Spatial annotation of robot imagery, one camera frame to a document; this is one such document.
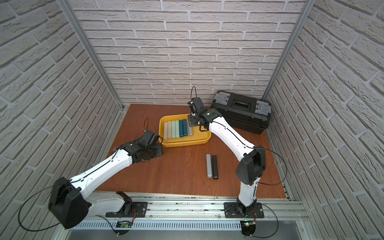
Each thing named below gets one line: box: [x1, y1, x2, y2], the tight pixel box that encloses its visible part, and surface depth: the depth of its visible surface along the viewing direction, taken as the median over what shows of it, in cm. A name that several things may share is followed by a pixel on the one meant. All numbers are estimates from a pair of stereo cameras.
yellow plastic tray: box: [158, 113, 212, 148], surface depth 103 cm
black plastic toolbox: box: [211, 90, 272, 135], surface depth 99 cm
